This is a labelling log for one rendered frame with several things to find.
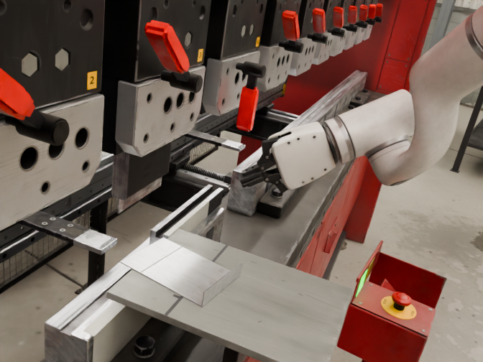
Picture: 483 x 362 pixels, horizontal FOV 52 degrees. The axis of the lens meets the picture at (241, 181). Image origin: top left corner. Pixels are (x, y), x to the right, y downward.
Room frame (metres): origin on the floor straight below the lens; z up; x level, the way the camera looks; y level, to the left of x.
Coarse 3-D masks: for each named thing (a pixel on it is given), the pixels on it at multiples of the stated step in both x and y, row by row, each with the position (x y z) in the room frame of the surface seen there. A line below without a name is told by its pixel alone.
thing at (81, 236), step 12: (36, 216) 0.59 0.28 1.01; (48, 216) 0.60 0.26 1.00; (36, 228) 0.57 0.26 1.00; (48, 228) 0.57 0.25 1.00; (60, 228) 0.57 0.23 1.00; (72, 228) 0.58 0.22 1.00; (84, 228) 0.58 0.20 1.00; (72, 240) 0.55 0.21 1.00; (84, 240) 0.55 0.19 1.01; (96, 240) 0.56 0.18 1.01; (108, 240) 0.56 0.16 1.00; (96, 252) 0.54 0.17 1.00
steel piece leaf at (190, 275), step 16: (176, 256) 0.56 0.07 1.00; (192, 256) 0.56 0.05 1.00; (144, 272) 0.51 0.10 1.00; (160, 272) 0.52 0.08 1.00; (176, 272) 0.52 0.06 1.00; (192, 272) 0.53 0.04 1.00; (208, 272) 0.53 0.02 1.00; (224, 272) 0.54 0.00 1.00; (240, 272) 0.54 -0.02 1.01; (176, 288) 0.49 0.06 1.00; (192, 288) 0.50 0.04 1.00; (208, 288) 0.47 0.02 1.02; (224, 288) 0.51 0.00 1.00
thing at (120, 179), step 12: (168, 144) 0.59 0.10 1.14; (120, 156) 0.51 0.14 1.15; (132, 156) 0.51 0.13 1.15; (144, 156) 0.54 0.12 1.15; (156, 156) 0.56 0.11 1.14; (168, 156) 0.60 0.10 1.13; (120, 168) 0.51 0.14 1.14; (132, 168) 0.51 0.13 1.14; (144, 168) 0.54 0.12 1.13; (156, 168) 0.57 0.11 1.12; (168, 168) 0.60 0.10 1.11; (120, 180) 0.51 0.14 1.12; (132, 180) 0.52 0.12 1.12; (144, 180) 0.54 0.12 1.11; (156, 180) 0.59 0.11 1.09; (120, 192) 0.51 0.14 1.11; (132, 192) 0.52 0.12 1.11; (144, 192) 0.56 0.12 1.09; (120, 204) 0.51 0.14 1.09; (132, 204) 0.54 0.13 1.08
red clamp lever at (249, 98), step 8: (240, 64) 0.69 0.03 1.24; (248, 64) 0.68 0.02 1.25; (256, 64) 0.68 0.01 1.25; (248, 72) 0.68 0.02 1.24; (256, 72) 0.67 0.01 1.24; (264, 72) 0.68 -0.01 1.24; (248, 80) 0.68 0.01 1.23; (256, 80) 0.68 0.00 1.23; (248, 88) 0.68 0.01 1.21; (256, 88) 0.68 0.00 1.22; (248, 96) 0.67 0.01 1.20; (256, 96) 0.68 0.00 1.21; (240, 104) 0.68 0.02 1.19; (248, 104) 0.67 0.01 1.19; (256, 104) 0.68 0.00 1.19; (240, 112) 0.68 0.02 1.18; (248, 112) 0.67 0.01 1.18; (240, 120) 0.68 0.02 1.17; (248, 120) 0.67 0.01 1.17; (240, 128) 0.68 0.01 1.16; (248, 128) 0.67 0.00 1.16
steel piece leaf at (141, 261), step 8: (160, 240) 0.59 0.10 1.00; (168, 240) 0.60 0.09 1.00; (144, 248) 0.57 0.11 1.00; (152, 248) 0.57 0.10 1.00; (160, 248) 0.57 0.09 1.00; (168, 248) 0.57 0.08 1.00; (176, 248) 0.58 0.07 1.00; (136, 256) 0.54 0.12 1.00; (144, 256) 0.54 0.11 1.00; (152, 256) 0.55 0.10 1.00; (160, 256) 0.55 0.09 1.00; (128, 264) 0.52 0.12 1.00; (136, 264) 0.52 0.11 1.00; (144, 264) 0.53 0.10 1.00; (152, 264) 0.53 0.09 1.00
